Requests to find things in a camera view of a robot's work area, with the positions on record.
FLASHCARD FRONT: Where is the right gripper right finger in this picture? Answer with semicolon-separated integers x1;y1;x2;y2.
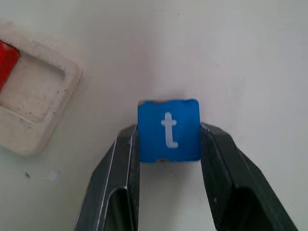
199;122;299;231

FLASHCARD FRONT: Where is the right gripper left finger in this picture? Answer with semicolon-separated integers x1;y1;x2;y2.
73;123;141;231

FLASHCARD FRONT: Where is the blue letter tile t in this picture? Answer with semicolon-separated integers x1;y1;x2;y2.
137;98;202;164

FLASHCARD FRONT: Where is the red letter tile o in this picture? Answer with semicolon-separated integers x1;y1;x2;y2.
0;40;21;95

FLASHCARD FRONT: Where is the wooden letter tray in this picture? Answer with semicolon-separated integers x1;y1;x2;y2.
0;21;83;157

